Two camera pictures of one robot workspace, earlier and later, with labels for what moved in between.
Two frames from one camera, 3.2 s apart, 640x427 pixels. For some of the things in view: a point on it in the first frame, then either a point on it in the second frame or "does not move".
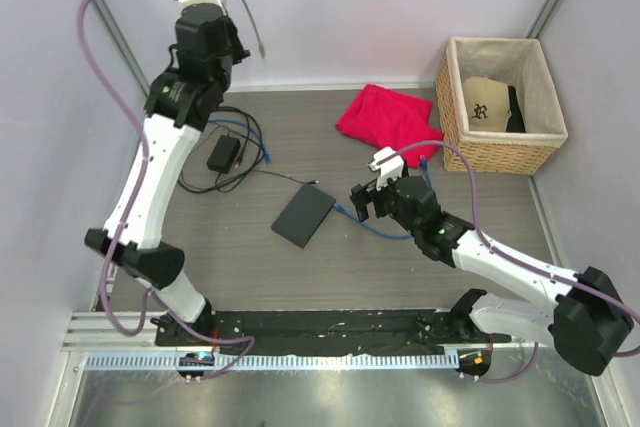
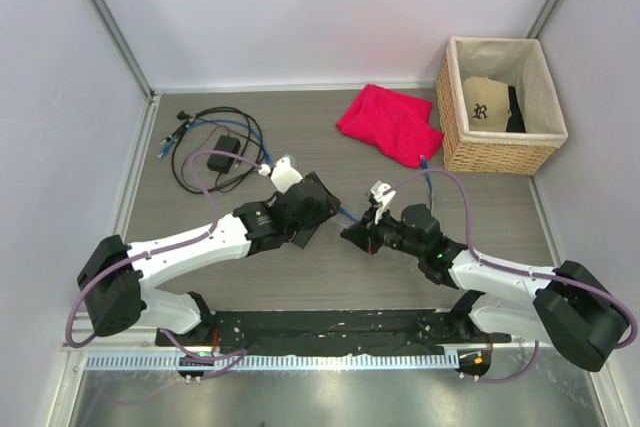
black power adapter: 224,153 does not move
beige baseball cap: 488,104 does not move
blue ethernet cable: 256,133 does not move
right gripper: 362,195 -> 358,233
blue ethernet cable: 372,230 does not move
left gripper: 241,53 -> 280,195
